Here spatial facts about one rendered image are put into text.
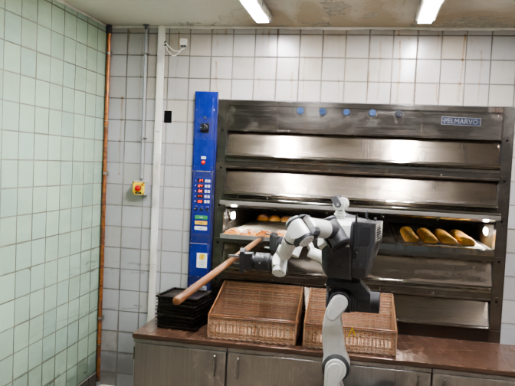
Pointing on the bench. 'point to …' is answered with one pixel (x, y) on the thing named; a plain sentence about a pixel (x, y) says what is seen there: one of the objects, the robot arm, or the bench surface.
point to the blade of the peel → (241, 237)
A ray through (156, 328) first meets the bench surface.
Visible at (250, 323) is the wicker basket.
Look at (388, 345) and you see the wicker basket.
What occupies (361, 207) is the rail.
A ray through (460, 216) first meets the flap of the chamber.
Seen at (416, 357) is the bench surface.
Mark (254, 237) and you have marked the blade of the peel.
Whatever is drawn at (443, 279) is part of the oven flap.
